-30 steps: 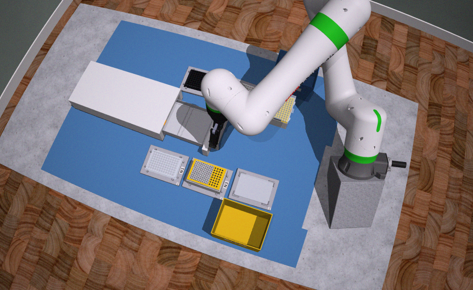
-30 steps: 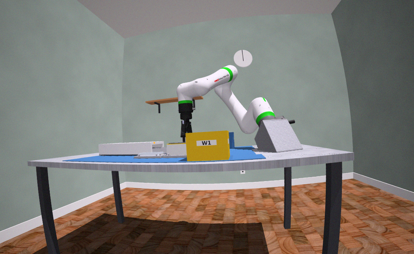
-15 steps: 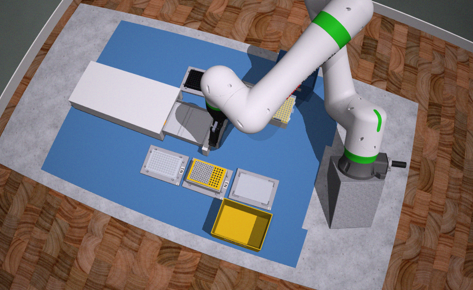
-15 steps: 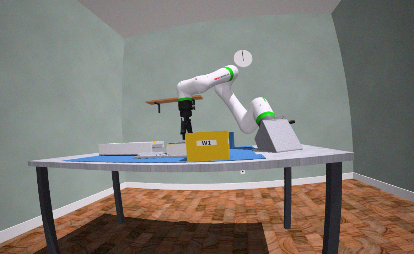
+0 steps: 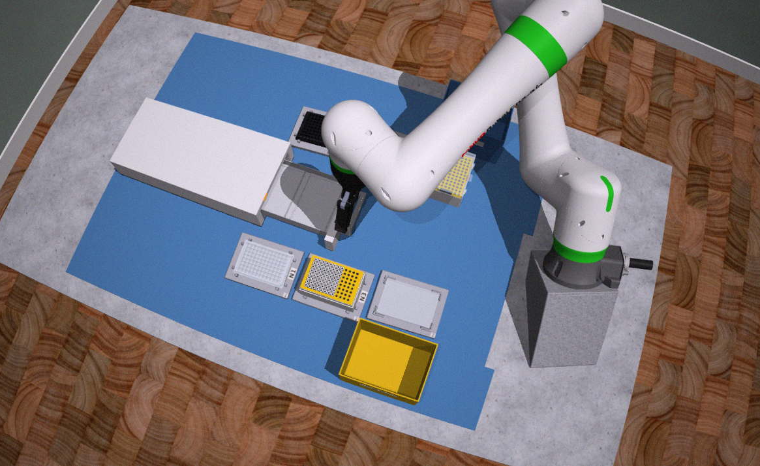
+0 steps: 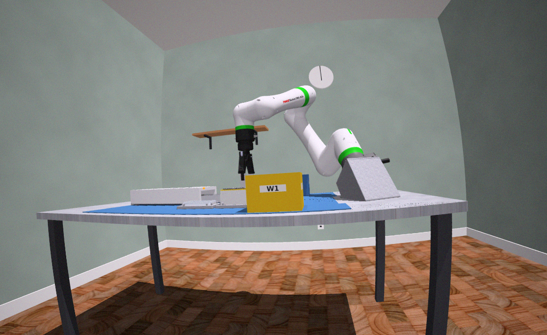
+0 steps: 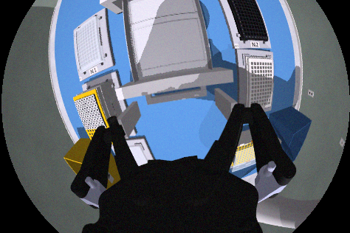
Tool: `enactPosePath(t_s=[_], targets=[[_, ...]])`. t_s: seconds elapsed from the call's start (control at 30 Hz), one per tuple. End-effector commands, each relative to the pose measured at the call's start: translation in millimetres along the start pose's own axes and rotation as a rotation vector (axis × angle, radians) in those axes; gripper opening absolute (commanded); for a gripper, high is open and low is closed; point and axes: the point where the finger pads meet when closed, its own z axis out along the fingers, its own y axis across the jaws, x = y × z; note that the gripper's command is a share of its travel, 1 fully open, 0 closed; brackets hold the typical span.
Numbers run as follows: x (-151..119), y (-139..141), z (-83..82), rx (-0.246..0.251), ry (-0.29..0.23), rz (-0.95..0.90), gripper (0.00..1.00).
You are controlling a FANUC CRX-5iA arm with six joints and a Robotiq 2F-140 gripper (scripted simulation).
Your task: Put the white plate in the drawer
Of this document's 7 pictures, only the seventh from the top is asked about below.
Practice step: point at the yellow open bin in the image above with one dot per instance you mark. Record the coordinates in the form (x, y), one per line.
(75, 158)

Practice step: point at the blue bench mat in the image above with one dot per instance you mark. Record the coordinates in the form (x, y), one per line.
(180, 128)

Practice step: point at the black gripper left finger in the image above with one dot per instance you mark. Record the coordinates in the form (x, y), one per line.
(92, 178)

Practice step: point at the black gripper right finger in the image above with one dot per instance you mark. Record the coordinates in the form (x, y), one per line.
(274, 168)

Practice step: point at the dark blue open bin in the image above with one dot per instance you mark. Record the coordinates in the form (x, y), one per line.
(288, 124)

